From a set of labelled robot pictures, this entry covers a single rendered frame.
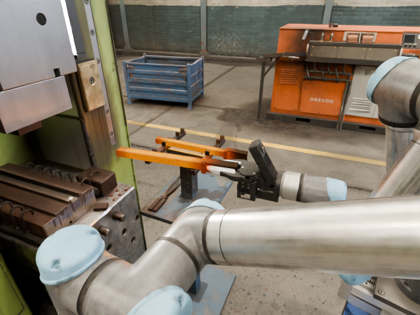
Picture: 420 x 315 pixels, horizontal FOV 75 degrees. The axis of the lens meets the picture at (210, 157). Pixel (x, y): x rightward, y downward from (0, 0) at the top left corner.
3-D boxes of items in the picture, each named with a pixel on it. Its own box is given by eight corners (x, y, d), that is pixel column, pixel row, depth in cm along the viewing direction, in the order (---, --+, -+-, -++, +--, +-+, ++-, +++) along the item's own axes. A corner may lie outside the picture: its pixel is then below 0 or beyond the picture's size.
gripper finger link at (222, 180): (204, 185, 80) (235, 191, 77) (203, 168, 77) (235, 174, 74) (207, 180, 82) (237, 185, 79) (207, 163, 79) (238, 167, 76)
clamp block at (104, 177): (119, 185, 108) (115, 171, 105) (104, 197, 101) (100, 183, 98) (94, 179, 112) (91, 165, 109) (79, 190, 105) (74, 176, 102)
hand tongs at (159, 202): (202, 151, 171) (202, 149, 170) (209, 152, 169) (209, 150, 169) (147, 210, 123) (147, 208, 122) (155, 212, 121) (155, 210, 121)
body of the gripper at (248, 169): (234, 197, 77) (277, 207, 73) (234, 171, 73) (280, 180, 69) (242, 182, 83) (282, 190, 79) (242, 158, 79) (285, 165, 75)
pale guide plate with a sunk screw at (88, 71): (105, 104, 110) (97, 60, 102) (89, 111, 103) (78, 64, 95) (101, 104, 111) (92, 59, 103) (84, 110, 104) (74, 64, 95)
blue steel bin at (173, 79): (204, 96, 520) (204, 56, 485) (190, 109, 454) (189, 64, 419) (147, 91, 549) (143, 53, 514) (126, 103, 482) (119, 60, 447)
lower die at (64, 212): (97, 203, 98) (92, 184, 94) (49, 243, 82) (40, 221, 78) (15, 179, 112) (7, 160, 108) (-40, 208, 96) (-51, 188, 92)
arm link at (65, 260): (63, 282, 28) (15, 251, 32) (86, 340, 34) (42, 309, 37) (119, 234, 35) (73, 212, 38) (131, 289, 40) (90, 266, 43)
